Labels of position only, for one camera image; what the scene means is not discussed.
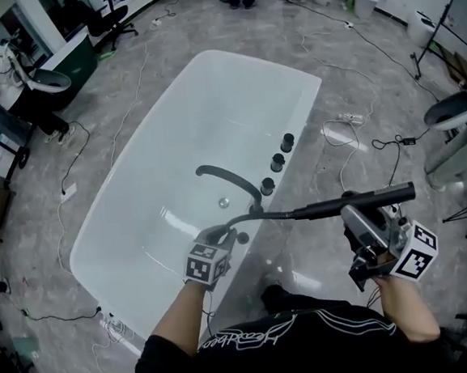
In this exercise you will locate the black cylindrical tap knob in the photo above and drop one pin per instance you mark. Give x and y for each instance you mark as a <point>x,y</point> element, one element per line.
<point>277,162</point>
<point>287,142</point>
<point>267,187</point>

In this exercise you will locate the white power strip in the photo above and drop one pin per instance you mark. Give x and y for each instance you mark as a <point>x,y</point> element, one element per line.
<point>69,192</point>
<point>351,117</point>
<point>156,24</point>

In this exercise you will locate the person's right forearm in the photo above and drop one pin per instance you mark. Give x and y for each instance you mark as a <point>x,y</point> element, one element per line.
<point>406,308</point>

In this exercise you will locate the grey basin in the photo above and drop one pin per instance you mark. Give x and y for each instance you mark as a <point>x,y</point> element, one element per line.
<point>448,112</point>

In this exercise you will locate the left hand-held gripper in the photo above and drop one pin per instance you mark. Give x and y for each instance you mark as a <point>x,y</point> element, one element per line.
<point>203,265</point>

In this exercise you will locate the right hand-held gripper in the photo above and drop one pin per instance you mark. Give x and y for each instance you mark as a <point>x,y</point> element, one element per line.
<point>388,237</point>

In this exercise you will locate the black shower head holder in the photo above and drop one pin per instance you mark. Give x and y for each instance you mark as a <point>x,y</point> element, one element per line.
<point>243,237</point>

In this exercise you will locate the black shower head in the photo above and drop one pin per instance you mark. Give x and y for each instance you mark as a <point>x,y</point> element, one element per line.
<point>364,200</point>

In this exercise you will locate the board on black stand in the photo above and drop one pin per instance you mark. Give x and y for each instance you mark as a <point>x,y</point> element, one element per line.
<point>460,15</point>

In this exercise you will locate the person's black printed shirt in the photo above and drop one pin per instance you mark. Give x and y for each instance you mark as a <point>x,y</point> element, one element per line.
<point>296,350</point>

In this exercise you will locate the black office chair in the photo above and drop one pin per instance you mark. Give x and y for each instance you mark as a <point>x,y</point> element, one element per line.
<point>111,19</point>

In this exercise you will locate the black power adapter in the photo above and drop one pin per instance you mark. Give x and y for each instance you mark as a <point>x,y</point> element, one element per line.
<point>409,140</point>

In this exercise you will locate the chrome bathtub drain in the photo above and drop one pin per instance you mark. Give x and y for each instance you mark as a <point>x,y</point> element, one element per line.
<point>223,202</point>

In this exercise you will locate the white bathtub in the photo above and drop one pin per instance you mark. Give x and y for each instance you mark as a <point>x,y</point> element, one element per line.
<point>180,137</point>

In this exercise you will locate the person's left forearm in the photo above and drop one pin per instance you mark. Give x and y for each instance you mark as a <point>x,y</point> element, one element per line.
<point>180,320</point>

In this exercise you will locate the dark green bathtub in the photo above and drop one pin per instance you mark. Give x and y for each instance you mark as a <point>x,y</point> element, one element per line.
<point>73,69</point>

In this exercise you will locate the black curved faucet spout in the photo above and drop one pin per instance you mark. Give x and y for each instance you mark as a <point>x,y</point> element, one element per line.
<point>233,179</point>

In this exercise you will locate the person's leg and shoe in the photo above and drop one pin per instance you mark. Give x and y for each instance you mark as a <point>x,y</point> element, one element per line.
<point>277,295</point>

